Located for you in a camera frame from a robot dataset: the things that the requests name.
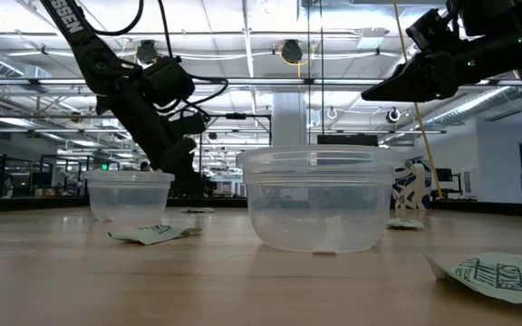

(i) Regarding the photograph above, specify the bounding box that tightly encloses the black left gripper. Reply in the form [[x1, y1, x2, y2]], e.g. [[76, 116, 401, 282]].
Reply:
[[106, 85, 204, 198]]

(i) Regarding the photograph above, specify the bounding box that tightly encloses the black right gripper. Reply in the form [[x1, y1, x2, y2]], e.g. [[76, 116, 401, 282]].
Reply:
[[361, 48, 476, 102]]

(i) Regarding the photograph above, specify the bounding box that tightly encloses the small clear plastic container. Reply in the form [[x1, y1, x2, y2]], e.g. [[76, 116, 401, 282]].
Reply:
[[82, 169, 176, 223]]

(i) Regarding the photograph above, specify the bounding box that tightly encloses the large clear plastic container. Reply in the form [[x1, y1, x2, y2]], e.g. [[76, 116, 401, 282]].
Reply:
[[236, 144, 403, 254]]

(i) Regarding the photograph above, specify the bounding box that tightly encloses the white ceiling air unit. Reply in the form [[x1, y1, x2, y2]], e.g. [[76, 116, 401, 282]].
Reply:
[[355, 27, 392, 50]]

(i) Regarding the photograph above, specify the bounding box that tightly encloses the black rectangular box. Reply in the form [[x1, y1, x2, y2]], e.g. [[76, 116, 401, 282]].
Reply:
[[317, 134, 379, 148]]

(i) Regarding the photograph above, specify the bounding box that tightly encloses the blue white patterned object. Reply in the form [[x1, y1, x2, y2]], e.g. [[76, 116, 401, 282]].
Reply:
[[391, 158, 433, 210]]

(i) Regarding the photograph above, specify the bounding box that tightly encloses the white building column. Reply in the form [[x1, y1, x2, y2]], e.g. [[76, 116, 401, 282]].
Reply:
[[272, 92, 308, 149]]

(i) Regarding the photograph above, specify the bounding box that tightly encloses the black metal railing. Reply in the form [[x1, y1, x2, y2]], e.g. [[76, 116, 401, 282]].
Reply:
[[0, 151, 34, 198]]

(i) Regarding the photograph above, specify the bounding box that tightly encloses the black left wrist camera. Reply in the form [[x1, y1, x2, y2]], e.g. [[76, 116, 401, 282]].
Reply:
[[177, 111, 208, 136]]

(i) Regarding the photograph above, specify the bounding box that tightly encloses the yellow hanging cable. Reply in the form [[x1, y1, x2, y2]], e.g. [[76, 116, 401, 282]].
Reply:
[[391, 0, 444, 199]]

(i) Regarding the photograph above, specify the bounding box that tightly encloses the black metal frame stand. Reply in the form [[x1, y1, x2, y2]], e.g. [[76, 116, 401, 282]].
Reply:
[[198, 112, 273, 200]]

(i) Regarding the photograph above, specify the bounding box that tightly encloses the black hanging cable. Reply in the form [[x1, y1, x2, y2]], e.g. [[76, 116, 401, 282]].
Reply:
[[320, 0, 325, 146], [306, 0, 312, 146]]

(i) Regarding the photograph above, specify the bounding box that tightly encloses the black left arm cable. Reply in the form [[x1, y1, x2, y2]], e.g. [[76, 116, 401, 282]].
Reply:
[[91, 0, 229, 121]]

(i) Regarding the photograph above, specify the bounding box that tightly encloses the black table frame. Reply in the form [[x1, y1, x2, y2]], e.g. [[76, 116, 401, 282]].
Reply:
[[0, 195, 522, 217]]

